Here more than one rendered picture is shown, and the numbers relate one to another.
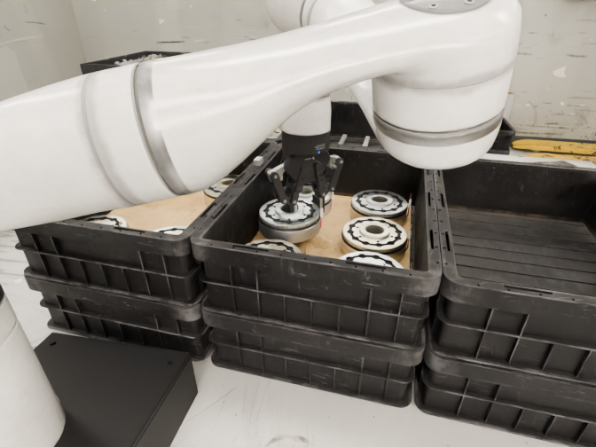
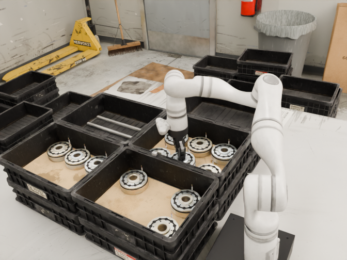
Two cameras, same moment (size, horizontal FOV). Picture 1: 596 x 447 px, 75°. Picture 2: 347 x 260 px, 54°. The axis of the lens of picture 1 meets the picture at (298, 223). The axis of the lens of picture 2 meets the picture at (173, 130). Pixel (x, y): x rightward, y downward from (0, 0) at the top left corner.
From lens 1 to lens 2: 1.13 m
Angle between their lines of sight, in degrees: 59
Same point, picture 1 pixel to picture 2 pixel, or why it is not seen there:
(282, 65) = (279, 104)
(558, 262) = (221, 115)
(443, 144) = not seen: hidden behind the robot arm
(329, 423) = not seen: hidden behind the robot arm
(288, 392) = (235, 202)
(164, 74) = (276, 117)
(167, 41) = not seen: outside the picture
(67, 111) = (280, 133)
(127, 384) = (241, 229)
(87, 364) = (227, 244)
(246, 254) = (231, 164)
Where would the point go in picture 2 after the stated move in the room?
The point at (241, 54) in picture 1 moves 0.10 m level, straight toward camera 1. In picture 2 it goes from (274, 107) to (309, 108)
